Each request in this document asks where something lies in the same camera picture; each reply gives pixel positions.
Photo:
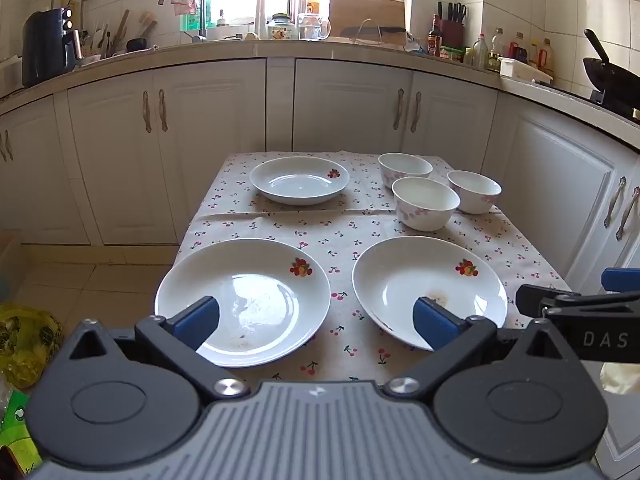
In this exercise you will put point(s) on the clear condiment bottle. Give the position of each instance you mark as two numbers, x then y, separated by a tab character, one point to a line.
481	52

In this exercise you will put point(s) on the white floral bowl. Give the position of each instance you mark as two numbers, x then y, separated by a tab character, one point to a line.
400	162
475	195
425	210

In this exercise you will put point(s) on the yellow cooking oil bottle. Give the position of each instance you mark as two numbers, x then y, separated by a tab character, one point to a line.
545	56

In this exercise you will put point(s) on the dark soy sauce bottle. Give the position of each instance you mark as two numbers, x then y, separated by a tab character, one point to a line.
434	39

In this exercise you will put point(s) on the green cardboard box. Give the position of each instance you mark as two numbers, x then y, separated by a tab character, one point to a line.
15	430

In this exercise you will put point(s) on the glass jar green lid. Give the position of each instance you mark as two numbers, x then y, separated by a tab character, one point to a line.
282	29

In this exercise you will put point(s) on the small black bowl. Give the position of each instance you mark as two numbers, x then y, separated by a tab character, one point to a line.
136	44

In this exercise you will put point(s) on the pink dish cloth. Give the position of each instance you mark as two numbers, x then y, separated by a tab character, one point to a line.
182	0

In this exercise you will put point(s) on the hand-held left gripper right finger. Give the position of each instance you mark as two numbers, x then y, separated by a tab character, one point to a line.
435	327

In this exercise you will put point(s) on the black wok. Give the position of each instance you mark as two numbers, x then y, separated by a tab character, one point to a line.
612	75

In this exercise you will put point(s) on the white fruit print plate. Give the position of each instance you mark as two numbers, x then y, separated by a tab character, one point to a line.
400	270
295	180
260	270

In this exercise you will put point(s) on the brown cutting board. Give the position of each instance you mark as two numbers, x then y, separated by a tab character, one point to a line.
367	12

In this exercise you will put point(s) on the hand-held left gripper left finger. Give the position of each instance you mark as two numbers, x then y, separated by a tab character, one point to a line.
197	320

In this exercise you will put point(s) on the white rectangular container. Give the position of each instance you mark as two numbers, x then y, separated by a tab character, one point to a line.
525	71

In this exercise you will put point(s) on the person's right hand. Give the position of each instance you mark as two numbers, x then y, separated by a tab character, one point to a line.
622	377

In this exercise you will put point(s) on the green detergent bottle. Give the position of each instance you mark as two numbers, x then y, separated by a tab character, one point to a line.
207	15

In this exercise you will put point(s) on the cherry print tablecloth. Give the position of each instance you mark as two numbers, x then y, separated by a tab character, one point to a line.
350	230

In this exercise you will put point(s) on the black air fryer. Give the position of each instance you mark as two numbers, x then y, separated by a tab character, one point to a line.
47	47

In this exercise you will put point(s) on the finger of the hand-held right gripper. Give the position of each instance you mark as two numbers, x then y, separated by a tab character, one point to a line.
621	279
530	298

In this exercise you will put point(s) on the dark red knife block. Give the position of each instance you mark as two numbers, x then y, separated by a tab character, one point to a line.
452	32

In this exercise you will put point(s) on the yellow-green vegetables in bag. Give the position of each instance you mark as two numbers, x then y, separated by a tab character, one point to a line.
27	342

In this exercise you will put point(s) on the clear glass mug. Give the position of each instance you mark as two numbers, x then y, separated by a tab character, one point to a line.
312	27

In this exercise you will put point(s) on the metal kitchen faucet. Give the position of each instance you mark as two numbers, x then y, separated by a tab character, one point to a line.
200	25

